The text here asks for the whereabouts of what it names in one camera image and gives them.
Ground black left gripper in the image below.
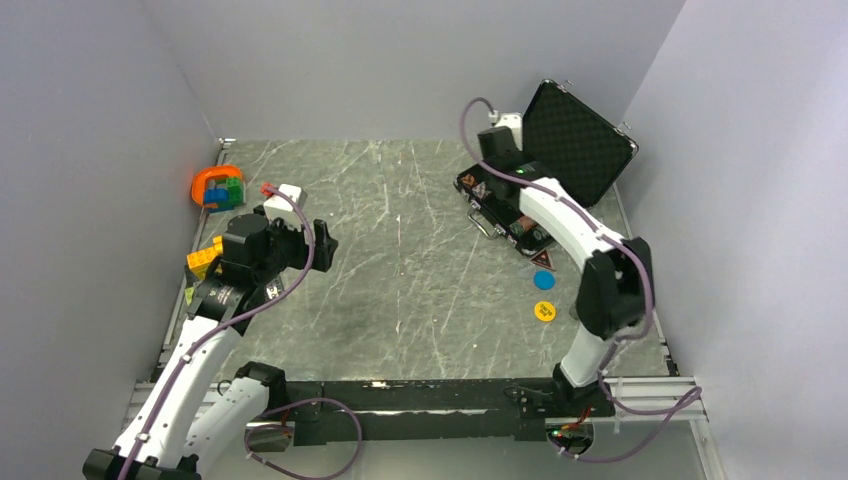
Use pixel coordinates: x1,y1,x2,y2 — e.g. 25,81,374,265
254,213,337,285

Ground black poker chip case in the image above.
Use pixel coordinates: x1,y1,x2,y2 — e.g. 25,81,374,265
453,79,638,258

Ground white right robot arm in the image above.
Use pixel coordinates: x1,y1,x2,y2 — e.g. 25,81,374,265
478,126,655,416

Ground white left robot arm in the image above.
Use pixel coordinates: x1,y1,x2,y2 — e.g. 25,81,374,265
82,210,338,479

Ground blue orange ten chip stack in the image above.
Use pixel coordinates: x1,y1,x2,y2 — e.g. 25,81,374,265
471,183,489,200

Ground perforated metal plate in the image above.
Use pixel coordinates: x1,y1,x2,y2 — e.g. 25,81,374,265
263,275,285,304

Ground green toy block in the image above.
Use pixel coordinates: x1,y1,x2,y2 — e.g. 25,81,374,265
224,177,244,205

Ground triangular red warning card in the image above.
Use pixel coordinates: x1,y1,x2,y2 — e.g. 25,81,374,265
530,250,556,271

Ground blue toy block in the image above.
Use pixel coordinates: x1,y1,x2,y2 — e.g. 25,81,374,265
202,188,230,208

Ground yellow toy block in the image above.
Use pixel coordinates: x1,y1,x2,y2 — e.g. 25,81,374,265
186,236,223,280

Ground blue round button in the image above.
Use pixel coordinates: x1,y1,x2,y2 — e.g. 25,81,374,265
533,270,556,291

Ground orange plastic bowl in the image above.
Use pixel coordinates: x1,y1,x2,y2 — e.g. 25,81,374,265
190,165,245,212

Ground yellow dealer button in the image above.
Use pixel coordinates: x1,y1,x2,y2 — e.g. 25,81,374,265
534,301,557,323

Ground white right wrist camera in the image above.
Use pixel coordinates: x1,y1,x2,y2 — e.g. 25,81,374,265
489,110,523,150

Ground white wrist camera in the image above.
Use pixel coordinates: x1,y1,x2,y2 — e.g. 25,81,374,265
489,110,523,150
262,183,308,228

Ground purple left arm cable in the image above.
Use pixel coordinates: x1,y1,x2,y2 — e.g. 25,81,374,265
115,188,364,480

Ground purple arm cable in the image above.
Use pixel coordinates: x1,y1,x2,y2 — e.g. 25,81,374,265
115,188,364,480
459,97,704,464

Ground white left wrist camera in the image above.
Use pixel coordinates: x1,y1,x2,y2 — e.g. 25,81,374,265
262,183,308,228

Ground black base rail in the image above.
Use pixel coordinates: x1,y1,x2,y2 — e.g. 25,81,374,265
251,373,615,446

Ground aluminium frame rail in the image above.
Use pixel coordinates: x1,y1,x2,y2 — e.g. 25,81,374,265
122,376,709,432

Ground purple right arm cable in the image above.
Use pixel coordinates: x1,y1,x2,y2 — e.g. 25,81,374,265
459,97,704,464

